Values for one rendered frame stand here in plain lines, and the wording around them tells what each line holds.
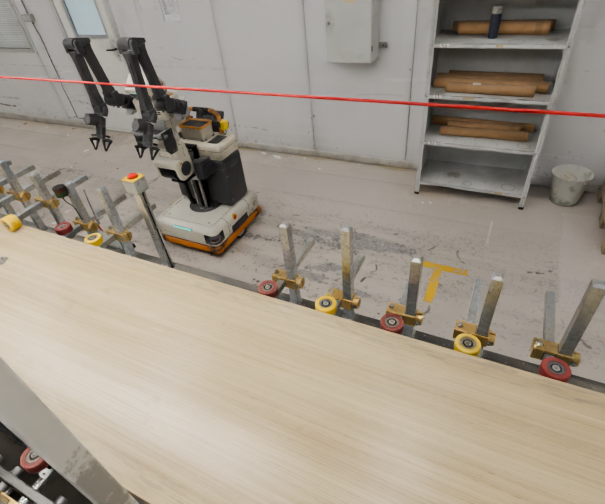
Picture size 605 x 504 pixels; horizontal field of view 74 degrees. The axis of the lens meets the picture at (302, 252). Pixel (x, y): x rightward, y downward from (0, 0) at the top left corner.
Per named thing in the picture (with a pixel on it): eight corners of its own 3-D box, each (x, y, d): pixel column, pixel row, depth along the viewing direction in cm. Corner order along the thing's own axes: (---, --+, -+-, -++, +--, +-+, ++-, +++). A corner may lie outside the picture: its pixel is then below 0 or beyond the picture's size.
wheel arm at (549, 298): (542, 297, 155) (546, 289, 152) (552, 299, 154) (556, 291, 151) (539, 391, 126) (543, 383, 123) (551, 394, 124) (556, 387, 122)
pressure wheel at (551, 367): (559, 381, 128) (571, 359, 121) (560, 403, 122) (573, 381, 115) (531, 374, 131) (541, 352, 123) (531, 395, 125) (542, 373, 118)
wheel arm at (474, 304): (473, 284, 165) (475, 276, 163) (482, 286, 164) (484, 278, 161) (455, 367, 136) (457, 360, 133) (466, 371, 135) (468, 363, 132)
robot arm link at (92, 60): (88, 30, 230) (76, 30, 234) (71, 40, 223) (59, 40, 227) (126, 102, 263) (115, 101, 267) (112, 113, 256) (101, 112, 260)
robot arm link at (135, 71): (136, 38, 210) (122, 38, 215) (128, 41, 206) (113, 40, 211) (161, 119, 237) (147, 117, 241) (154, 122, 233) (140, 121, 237)
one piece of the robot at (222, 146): (202, 193, 369) (176, 103, 317) (252, 203, 348) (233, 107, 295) (179, 212, 347) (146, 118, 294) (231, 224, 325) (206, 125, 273)
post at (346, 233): (346, 314, 171) (343, 223, 141) (354, 316, 169) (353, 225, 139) (343, 320, 168) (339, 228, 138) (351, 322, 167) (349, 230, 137)
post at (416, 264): (403, 341, 165) (413, 252, 135) (412, 344, 164) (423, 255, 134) (401, 348, 163) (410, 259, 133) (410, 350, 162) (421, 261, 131)
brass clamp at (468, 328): (454, 327, 150) (456, 318, 146) (493, 337, 144) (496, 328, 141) (451, 339, 145) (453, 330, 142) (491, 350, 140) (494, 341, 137)
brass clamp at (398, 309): (389, 308, 159) (389, 300, 156) (423, 318, 154) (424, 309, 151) (384, 320, 155) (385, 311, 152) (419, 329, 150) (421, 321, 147)
